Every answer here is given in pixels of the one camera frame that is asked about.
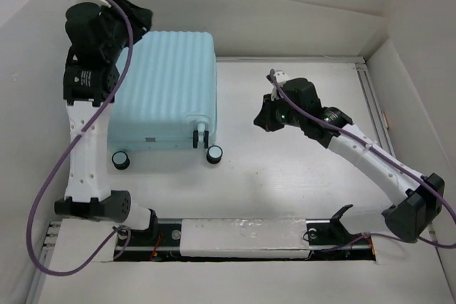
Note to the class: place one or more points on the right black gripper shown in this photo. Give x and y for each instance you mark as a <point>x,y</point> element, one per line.
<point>264,118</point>

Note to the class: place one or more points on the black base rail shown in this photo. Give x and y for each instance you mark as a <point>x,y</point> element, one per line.
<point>220,240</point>

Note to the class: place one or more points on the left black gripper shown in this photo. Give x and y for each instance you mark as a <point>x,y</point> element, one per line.
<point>139,17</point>

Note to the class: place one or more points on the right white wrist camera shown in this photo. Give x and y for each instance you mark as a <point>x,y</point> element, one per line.
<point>277,78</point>

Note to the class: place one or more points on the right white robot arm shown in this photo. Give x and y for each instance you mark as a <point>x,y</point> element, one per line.
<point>415,199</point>

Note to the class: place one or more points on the light blue suitcase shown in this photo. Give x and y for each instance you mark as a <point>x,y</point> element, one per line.
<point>168,99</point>

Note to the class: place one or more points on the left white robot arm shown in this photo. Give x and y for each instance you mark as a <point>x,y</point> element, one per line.
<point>89,94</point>

